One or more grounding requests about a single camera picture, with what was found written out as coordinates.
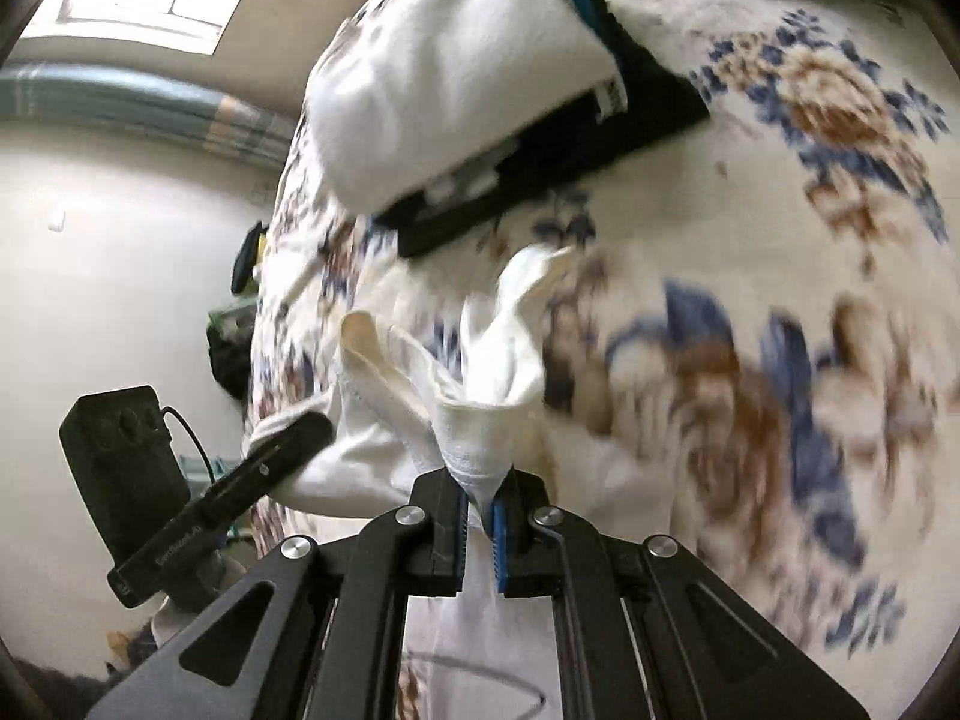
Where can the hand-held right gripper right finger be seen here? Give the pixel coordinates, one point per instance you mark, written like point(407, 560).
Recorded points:
point(501, 547)

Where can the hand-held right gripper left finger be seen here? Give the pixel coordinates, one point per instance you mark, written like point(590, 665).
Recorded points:
point(457, 540)

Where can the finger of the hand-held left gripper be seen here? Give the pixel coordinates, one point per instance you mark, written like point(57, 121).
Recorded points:
point(285, 446)

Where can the white t-shirt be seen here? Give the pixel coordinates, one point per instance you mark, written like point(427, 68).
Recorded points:
point(480, 420)

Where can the stack of folded clothes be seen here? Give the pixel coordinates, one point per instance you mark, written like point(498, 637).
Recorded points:
point(645, 112)

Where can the black cloth pile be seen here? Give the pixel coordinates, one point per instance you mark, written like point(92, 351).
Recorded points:
point(229, 360)

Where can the dark cap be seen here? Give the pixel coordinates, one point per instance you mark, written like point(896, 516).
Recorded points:
point(244, 259)

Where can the teal striped curtain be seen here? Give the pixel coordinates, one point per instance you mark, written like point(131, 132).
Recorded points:
point(150, 112)

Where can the folded white garment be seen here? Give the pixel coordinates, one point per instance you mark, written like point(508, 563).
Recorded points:
point(450, 75)

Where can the floral bedspread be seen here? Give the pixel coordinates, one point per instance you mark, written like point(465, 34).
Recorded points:
point(825, 240)

